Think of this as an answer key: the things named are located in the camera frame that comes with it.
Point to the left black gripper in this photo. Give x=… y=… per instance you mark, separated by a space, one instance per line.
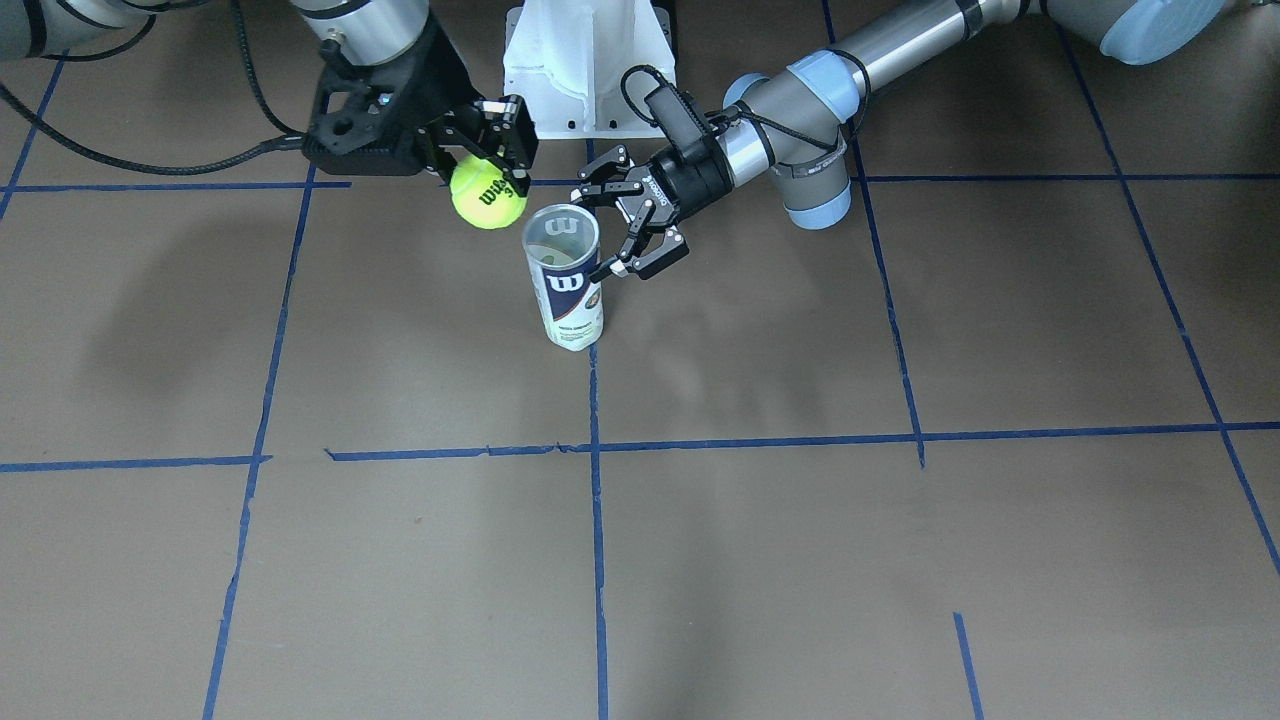
x=694 y=183

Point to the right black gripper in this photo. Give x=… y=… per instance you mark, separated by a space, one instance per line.
x=437 y=85

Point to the tennis ball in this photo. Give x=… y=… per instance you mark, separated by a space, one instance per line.
x=483 y=197

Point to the tennis ball can holder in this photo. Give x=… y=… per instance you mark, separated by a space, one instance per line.
x=561 y=244

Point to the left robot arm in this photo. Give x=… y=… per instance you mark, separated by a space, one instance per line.
x=791 y=127

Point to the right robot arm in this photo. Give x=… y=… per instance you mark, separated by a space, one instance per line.
x=368 y=33

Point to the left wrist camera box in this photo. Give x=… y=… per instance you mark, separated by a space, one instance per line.
x=682 y=122

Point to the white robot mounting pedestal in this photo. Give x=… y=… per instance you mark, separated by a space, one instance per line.
x=567 y=59

